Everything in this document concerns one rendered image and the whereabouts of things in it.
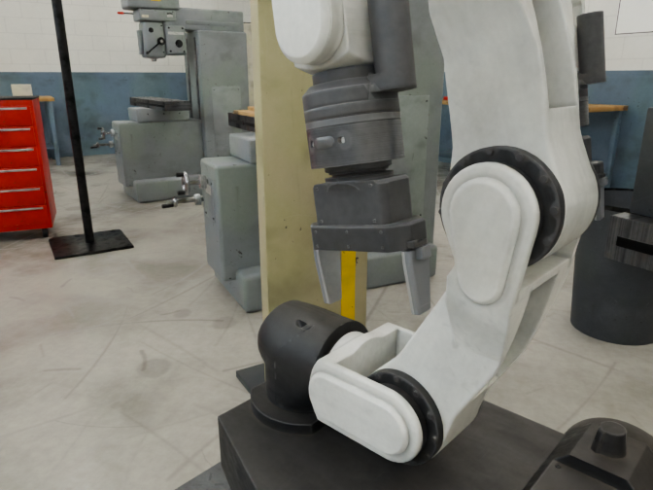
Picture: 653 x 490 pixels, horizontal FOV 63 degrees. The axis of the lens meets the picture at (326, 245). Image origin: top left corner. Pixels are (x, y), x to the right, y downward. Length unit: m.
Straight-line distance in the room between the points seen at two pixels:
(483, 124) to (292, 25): 0.26
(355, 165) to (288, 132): 1.30
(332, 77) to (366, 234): 0.14
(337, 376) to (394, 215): 0.40
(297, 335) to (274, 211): 0.93
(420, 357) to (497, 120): 0.33
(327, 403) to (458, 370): 0.22
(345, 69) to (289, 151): 1.31
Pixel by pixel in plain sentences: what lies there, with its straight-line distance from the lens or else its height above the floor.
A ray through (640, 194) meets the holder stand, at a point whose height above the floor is 0.95.
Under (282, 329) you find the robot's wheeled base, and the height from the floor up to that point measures 0.73.
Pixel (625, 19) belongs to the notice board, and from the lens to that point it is 6.19.
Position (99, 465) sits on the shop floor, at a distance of 1.93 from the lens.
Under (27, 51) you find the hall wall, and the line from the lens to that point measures 8.88.
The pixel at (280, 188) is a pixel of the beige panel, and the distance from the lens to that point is 1.79.
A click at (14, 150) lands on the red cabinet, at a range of 4.34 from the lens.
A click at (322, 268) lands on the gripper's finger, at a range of 0.54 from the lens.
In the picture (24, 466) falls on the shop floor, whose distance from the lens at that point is 2.02.
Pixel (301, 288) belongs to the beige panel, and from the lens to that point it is 1.93.
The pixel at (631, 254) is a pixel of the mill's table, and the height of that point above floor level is 0.85.
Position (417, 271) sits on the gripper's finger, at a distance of 0.48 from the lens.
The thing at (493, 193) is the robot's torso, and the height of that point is 1.03.
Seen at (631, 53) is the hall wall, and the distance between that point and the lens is 6.11.
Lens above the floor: 1.15
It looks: 18 degrees down
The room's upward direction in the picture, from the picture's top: straight up
